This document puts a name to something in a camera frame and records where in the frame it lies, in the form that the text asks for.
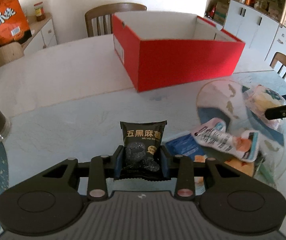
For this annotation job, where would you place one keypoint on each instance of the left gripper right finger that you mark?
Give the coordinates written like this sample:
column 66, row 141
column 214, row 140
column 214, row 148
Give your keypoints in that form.
column 181, row 168

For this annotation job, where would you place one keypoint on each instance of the jar with red lid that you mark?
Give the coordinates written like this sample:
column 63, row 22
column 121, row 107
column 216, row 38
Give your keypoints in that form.
column 39, row 11

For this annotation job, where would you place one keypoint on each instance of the red cardboard box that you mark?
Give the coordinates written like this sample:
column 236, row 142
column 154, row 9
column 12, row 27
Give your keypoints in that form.
column 162, row 48

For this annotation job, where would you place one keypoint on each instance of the round fish pattern placemat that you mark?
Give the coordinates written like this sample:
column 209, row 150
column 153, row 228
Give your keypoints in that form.
column 224, row 99

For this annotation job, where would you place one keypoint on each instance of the yellow cake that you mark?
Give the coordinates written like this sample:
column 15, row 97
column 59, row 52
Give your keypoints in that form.
column 260, row 98

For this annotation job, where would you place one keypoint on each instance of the white wall cabinet unit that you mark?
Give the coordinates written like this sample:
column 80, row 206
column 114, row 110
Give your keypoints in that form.
column 260, row 24

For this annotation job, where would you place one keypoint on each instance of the white sideboard cabinet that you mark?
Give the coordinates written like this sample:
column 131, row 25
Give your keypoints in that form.
column 43, row 35

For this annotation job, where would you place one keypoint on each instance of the blue snack packet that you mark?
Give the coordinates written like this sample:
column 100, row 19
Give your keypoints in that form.
column 186, row 145

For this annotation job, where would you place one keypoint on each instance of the brown wooden chair behind table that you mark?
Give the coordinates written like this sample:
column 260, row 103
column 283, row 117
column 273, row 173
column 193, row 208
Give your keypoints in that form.
column 99, row 20

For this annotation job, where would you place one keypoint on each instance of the orange snack bag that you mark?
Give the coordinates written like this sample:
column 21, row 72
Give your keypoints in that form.
column 14, row 26

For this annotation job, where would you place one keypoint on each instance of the pink white snack packet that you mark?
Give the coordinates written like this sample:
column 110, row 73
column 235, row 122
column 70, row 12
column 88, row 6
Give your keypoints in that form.
column 213, row 134

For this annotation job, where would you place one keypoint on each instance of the black sesame snack packet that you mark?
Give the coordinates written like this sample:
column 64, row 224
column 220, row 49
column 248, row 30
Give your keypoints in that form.
column 141, row 158

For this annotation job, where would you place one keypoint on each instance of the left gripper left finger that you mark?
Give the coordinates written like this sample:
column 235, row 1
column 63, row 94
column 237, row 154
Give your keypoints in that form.
column 100, row 168

